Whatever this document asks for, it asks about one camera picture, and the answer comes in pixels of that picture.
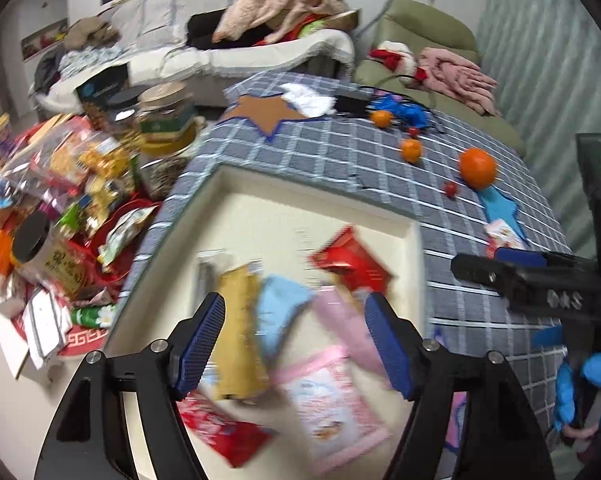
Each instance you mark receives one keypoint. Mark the pale green curtain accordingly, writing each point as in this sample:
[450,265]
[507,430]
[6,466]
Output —
[530,60]

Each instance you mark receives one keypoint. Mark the white tissue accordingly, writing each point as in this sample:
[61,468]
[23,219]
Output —
[308,100]

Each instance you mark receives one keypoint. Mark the glass jar gold lid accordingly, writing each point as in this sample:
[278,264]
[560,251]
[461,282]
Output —
[165,125]

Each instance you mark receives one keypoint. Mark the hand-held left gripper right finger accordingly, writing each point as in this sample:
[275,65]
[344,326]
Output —
[388,345]

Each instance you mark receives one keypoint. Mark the small orange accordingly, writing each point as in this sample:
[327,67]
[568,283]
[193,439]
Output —
[412,150]
[382,118]

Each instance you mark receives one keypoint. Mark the wall picture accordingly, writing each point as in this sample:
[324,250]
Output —
[43,40]

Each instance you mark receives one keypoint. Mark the clear jar black lid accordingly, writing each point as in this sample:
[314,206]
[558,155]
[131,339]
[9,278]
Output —
[118,106]

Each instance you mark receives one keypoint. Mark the plain pink snack packet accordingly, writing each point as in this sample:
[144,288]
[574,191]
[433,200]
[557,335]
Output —
[343,320]

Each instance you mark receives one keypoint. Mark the grey checked tablecloth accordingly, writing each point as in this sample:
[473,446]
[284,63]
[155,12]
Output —
[330,160]

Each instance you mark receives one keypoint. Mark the red tray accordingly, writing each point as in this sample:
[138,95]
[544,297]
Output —
[88,342]

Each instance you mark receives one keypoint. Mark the yellow label jar black lid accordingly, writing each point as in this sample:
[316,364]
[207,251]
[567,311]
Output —
[45,255]

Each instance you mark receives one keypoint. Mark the green white snack bag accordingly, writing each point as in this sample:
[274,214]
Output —
[125,232]

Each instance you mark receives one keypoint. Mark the pink blanket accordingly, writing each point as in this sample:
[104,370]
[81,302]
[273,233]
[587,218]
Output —
[455,80]

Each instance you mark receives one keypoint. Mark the green flower print packet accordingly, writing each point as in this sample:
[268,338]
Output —
[91,317]

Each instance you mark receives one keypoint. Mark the pink printed snack packet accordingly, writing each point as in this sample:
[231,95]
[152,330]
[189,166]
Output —
[325,405]

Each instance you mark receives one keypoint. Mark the red white plush toy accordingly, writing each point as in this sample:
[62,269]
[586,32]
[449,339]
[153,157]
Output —
[395,55]

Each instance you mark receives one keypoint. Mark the small black box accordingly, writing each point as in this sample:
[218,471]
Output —
[351,103]

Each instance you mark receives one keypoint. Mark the white sofa throw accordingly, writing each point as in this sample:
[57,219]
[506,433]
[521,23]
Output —
[260,60]

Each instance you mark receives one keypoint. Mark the white paper cards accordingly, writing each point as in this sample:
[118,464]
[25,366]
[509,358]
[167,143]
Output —
[35,325]

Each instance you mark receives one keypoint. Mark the pile of snack bags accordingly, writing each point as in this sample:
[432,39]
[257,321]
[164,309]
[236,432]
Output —
[65,160]

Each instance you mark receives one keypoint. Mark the pile of clothes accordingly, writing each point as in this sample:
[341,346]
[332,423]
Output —
[90,34]

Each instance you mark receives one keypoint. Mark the red white snack packet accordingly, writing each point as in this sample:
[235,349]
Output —
[225,427]

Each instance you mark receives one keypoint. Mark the black box blue print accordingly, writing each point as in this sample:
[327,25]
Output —
[103,85]

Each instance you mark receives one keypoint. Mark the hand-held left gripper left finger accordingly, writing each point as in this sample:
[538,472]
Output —
[200,345]

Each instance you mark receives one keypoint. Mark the shallow cream box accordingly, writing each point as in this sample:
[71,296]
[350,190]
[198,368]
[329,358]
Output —
[280,210]

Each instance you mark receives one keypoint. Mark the cherry tomato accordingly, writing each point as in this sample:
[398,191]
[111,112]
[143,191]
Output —
[413,132]
[451,189]

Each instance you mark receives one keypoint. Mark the light blue snack packet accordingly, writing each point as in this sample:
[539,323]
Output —
[280,310]

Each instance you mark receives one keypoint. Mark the large orange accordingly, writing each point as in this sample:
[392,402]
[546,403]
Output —
[478,167]

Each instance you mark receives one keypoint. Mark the green armchair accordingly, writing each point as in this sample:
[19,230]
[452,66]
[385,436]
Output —
[430,25]

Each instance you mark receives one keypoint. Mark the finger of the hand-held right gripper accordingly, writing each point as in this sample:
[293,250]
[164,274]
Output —
[510,280]
[520,257]

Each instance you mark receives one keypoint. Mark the gold snack packet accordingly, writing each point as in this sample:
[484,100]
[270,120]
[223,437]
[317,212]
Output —
[240,335]

